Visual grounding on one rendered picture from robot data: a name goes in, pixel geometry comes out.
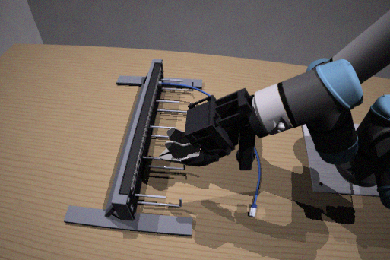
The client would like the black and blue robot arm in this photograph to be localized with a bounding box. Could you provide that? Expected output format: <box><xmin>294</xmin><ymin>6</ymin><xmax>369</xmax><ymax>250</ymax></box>
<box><xmin>252</xmin><ymin>10</ymin><xmax>390</xmax><ymax>209</ymax></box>

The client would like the grey network port rack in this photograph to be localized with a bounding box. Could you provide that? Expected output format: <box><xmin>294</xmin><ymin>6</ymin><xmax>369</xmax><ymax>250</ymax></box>
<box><xmin>64</xmin><ymin>59</ymin><xmax>202</xmax><ymax>236</ymax></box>

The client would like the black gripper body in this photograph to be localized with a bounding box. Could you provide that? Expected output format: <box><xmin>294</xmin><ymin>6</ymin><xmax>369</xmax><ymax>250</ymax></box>
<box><xmin>184</xmin><ymin>88</ymin><xmax>269</xmax><ymax>158</ymax></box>

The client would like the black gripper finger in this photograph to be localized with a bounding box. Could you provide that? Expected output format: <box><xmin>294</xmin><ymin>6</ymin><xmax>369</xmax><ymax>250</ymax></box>
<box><xmin>159</xmin><ymin>141</ymin><xmax>220</xmax><ymax>166</ymax></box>
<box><xmin>160</xmin><ymin>128</ymin><xmax>189</xmax><ymax>156</ymax></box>

